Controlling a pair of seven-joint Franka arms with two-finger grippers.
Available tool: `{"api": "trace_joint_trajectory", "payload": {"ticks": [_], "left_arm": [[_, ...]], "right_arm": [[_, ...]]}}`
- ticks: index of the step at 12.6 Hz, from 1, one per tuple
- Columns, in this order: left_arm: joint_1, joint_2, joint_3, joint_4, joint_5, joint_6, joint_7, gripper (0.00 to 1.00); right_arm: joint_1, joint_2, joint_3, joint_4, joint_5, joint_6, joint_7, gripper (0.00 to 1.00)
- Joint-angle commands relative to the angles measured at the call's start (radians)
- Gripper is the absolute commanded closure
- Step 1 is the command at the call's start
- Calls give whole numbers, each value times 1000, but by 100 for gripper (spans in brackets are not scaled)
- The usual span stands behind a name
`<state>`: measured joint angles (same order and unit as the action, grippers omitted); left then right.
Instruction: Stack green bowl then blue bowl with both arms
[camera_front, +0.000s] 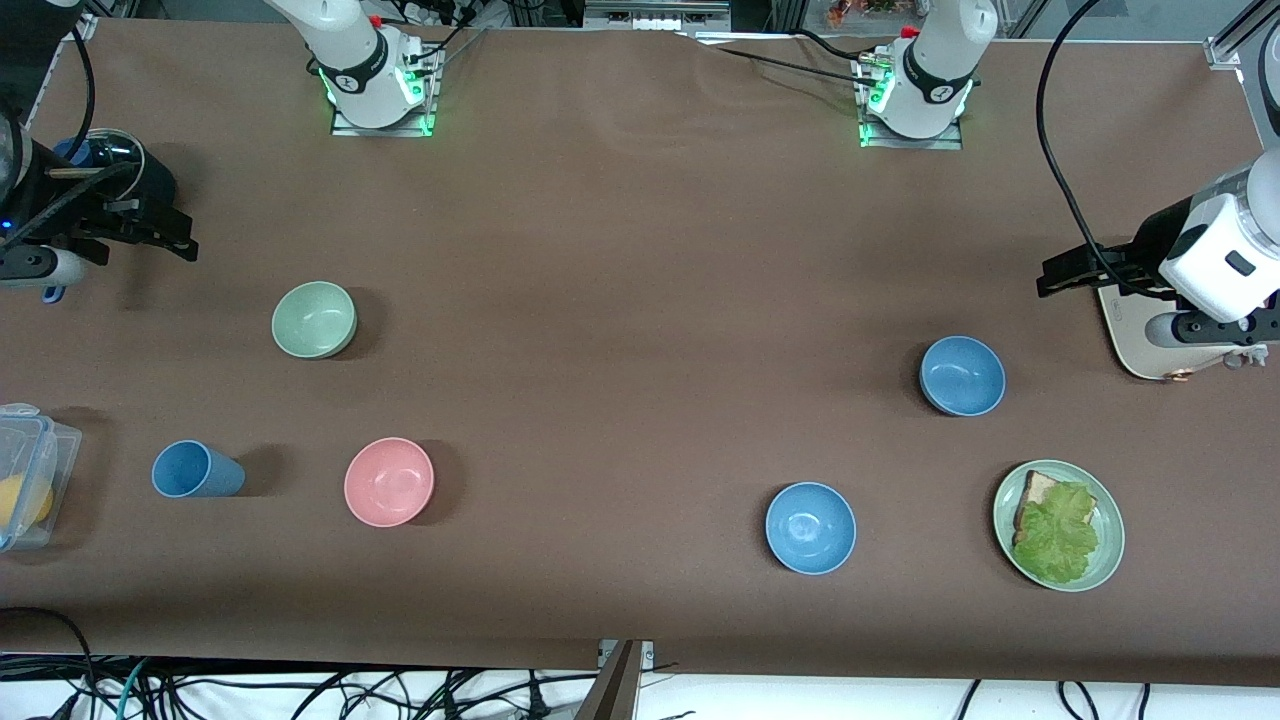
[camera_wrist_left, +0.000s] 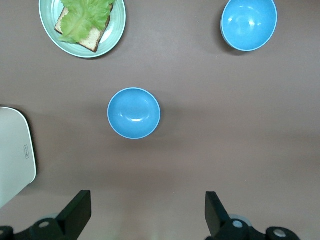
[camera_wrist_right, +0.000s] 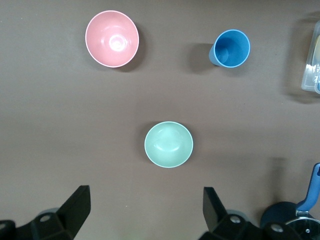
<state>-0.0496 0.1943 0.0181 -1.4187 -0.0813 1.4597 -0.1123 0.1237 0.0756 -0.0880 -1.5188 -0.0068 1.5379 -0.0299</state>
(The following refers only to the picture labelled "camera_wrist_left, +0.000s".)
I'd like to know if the toasted bread slice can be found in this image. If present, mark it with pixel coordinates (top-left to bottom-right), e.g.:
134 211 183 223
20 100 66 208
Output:
54 4 114 53

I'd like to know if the pale green plate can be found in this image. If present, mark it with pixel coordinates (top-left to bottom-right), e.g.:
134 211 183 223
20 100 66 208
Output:
38 0 127 59

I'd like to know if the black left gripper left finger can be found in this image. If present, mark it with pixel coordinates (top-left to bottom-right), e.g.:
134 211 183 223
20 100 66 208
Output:
0 190 92 240

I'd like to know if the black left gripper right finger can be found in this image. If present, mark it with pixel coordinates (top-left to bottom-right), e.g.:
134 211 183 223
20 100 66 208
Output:
204 191 300 240

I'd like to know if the green lettuce leaf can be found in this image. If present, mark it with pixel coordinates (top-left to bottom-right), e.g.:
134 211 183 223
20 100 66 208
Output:
57 0 116 45

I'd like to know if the blue bowl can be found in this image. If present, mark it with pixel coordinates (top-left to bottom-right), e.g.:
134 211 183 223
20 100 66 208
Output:
107 87 162 140
220 0 278 53

